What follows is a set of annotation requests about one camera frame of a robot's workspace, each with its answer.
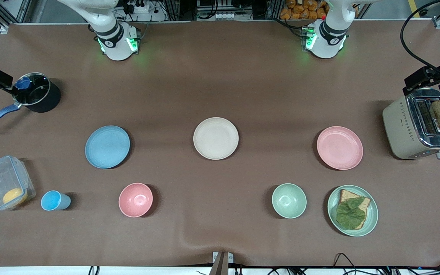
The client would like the pink plate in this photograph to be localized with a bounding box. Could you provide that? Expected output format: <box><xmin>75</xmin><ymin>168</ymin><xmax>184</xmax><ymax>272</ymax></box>
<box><xmin>317</xmin><ymin>126</ymin><xmax>364</xmax><ymax>170</ymax></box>

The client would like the blue plate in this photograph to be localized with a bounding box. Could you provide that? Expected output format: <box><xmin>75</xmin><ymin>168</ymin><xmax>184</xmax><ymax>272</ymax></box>
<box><xmin>85</xmin><ymin>125</ymin><xmax>131</xmax><ymax>169</ymax></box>

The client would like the beige chrome toaster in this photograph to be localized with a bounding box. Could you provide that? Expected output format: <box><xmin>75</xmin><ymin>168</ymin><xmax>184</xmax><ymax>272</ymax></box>
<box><xmin>382</xmin><ymin>88</ymin><xmax>440</xmax><ymax>160</ymax></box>

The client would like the yellow food piece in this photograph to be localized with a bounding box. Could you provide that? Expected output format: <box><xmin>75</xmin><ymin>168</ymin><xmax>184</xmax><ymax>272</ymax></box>
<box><xmin>3</xmin><ymin>188</ymin><xmax>28</xmax><ymax>205</ymax></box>

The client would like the blue cup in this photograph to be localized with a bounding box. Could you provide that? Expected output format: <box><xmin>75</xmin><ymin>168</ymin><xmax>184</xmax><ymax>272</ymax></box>
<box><xmin>40</xmin><ymin>190</ymin><xmax>71</xmax><ymax>211</ymax></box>

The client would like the bread slice under lettuce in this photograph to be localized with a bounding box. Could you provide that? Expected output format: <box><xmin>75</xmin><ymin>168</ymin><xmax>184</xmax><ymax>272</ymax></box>
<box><xmin>338</xmin><ymin>189</ymin><xmax>371</xmax><ymax>230</ymax></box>

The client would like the green plate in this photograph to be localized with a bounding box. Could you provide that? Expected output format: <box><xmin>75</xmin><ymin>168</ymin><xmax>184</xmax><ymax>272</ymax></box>
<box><xmin>327</xmin><ymin>185</ymin><xmax>379</xmax><ymax>237</ymax></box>

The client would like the bag of orange buns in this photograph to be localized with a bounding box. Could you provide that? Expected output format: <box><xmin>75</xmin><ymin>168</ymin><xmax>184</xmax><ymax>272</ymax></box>
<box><xmin>280</xmin><ymin>0</ymin><xmax>329</xmax><ymax>20</ymax></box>

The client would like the green lettuce leaf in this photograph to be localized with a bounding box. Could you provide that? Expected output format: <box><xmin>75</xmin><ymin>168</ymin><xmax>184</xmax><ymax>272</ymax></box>
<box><xmin>335</xmin><ymin>196</ymin><xmax>366</xmax><ymax>230</ymax></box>

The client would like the pink bowl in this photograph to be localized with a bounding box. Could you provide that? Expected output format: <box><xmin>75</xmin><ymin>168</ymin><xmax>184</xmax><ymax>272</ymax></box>
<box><xmin>118</xmin><ymin>183</ymin><xmax>154</xmax><ymax>218</ymax></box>

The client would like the green bowl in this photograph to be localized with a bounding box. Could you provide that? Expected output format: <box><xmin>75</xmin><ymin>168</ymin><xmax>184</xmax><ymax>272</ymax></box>
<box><xmin>272</xmin><ymin>183</ymin><xmax>307</xmax><ymax>219</ymax></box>

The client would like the brown table cloth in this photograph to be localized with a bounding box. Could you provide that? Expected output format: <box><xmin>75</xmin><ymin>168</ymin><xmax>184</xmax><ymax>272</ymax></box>
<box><xmin>0</xmin><ymin>21</ymin><xmax>440</xmax><ymax>268</ymax></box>

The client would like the beige plate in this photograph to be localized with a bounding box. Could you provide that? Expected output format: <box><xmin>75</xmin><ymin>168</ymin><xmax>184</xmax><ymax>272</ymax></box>
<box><xmin>193</xmin><ymin>117</ymin><xmax>239</xmax><ymax>160</ymax></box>

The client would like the black saucepan with blue handle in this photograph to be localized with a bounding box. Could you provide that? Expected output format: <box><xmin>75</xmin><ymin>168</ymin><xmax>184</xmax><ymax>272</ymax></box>
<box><xmin>0</xmin><ymin>72</ymin><xmax>61</xmax><ymax>132</ymax></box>

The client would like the black looped cable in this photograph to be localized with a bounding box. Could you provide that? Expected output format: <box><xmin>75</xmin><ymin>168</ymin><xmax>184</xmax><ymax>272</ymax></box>
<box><xmin>333</xmin><ymin>252</ymin><xmax>358</xmax><ymax>275</ymax></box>

